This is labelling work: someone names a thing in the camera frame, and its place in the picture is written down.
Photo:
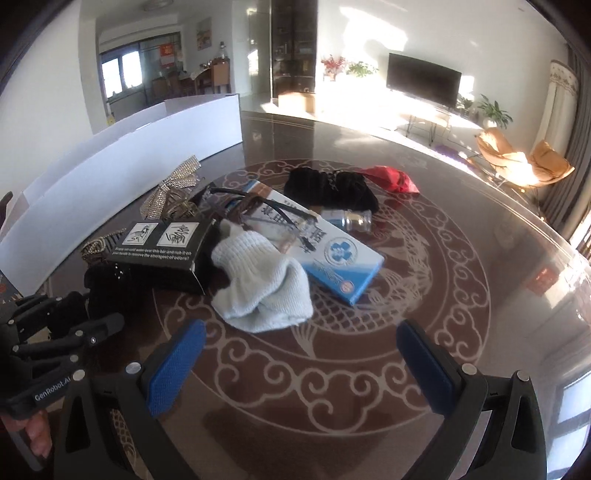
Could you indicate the blue and white medicine box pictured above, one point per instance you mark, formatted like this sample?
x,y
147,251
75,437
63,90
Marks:
x,y
341,263

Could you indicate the white knitted sock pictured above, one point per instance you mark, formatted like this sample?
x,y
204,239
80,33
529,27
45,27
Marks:
x,y
263,286

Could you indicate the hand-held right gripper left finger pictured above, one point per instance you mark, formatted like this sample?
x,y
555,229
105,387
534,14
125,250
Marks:
x,y
178,364

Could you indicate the framed wall picture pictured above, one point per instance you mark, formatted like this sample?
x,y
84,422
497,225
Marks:
x,y
204,33

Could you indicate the window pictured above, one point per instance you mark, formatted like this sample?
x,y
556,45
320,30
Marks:
x,y
120,69

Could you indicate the white standing air conditioner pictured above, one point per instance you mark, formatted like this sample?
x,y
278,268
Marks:
x,y
558,106

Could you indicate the dark display cabinet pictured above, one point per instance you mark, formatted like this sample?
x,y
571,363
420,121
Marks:
x,y
293,46

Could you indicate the patterned glass desktop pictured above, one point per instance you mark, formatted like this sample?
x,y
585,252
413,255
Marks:
x,y
369,323

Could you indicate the rhinestone hair clip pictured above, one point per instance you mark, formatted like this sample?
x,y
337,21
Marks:
x,y
171,184

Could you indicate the person's left hand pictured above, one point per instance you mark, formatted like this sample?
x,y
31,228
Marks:
x,y
39,434

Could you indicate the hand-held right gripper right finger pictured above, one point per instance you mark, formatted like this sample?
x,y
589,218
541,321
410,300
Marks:
x,y
425,369

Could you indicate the grey curtain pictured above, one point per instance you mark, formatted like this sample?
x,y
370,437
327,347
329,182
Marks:
x,y
577,138

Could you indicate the brown cardboard box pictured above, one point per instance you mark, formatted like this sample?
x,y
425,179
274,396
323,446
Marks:
x,y
295,101

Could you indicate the red flower bouquet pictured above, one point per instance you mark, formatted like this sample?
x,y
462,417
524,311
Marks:
x,y
332,64

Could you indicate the black television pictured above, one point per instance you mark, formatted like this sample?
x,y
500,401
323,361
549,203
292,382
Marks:
x,y
422,78

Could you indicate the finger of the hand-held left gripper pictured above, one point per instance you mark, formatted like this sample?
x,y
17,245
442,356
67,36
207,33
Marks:
x,y
46,307
94,330

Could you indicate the red cloth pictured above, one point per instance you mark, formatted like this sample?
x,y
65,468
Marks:
x,y
392,179

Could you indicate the green potted plant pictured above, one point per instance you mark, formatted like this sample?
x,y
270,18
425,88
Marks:
x,y
362,69

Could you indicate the black printed carton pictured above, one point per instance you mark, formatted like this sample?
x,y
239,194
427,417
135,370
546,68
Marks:
x,y
157,263

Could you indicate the small glass bottle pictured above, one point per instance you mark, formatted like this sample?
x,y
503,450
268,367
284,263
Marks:
x,y
355,220

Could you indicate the large leafy potted plant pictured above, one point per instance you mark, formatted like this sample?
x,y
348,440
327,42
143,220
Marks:
x,y
494,113

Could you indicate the black knitted cloth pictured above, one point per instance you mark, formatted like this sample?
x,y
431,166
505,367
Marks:
x,y
323,189

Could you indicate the orange lounge chair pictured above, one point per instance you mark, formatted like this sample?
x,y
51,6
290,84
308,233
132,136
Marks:
x,y
549,166

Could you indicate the rimless eyeglasses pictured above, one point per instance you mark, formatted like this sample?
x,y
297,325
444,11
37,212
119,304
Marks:
x,y
277,206

